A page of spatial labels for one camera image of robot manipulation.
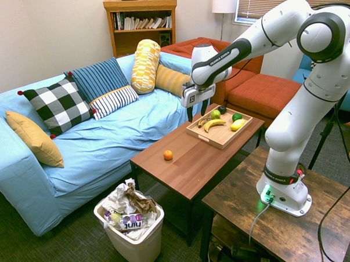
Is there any blue striped pillow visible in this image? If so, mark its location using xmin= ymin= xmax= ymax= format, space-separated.
xmin=63 ymin=56 xmax=131 ymax=105

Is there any mustard striped pillow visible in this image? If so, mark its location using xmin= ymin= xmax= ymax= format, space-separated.
xmin=153 ymin=63 xmax=193 ymax=99

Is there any yellow banana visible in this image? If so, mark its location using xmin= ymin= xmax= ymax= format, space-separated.
xmin=203 ymin=118 xmax=228 ymax=133

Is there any grey base cable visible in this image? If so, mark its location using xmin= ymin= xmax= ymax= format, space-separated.
xmin=247 ymin=201 xmax=274 ymax=246

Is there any crumpled brown paper bag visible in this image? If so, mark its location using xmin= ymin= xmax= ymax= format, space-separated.
xmin=123 ymin=181 xmax=158 ymax=217

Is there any light wooden tray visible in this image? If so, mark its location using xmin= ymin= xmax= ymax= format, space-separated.
xmin=185 ymin=102 xmax=255 ymax=152

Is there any rustic dark wooden side table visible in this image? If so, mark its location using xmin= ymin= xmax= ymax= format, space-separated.
xmin=194 ymin=142 xmax=350 ymax=262

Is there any brown spotted banana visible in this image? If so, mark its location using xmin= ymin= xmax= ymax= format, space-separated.
xmin=197 ymin=117 xmax=213 ymax=129

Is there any black white checkered pillow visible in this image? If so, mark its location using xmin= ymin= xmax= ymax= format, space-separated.
xmin=16 ymin=70 xmax=98 ymax=141

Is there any wooden bookshelf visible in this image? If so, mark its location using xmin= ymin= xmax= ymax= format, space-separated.
xmin=103 ymin=0 xmax=181 ymax=59

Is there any row of books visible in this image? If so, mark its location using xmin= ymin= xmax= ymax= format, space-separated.
xmin=113 ymin=9 xmax=173 ymax=31

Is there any orange sectional sofa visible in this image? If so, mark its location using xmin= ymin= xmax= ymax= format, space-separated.
xmin=160 ymin=32 xmax=304 ymax=133

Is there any white trash bin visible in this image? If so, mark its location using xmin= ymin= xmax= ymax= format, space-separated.
xmin=92 ymin=180 xmax=167 ymax=262

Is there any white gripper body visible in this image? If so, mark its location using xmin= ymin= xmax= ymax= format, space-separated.
xmin=180 ymin=80 xmax=217 ymax=108

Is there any light blue sofa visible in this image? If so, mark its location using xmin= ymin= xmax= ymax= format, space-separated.
xmin=0 ymin=49 xmax=218 ymax=238

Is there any black device under table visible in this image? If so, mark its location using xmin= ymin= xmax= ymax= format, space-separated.
xmin=229 ymin=243 xmax=260 ymax=262

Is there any crumpled white paper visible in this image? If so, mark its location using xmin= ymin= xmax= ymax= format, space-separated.
xmin=102 ymin=177 xmax=159 ymax=242

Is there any white floor lamp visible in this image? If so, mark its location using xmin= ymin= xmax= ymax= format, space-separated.
xmin=211 ymin=0 xmax=237 ymax=42

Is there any black camera tripod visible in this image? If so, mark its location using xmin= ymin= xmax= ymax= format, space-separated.
xmin=304 ymin=93 xmax=350 ymax=171

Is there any reddish wooden coffee table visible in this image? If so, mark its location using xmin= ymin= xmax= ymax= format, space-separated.
xmin=127 ymin=100 xmax=271 ymax=249

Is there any hint water bottle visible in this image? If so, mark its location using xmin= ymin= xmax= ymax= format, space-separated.
xmin=103 ymin=212 xmax=150 ymax=232

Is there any black speaker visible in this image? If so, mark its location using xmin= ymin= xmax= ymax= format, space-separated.
xmin=158 ymin=32 xmax=172 ymax=47

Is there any plain mustard pillow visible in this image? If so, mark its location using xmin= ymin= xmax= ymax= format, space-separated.
xmin=5 ymin=108 xmax=65 ymax=171

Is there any white navy striped pillow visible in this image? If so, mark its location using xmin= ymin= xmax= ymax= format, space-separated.
xmin=88 ymin=85 xmax=141 ymax=121

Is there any yellow patterned bolster pillow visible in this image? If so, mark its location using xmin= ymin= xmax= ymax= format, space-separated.
xmin=128 ymin=38 xmax=164 ymax=95

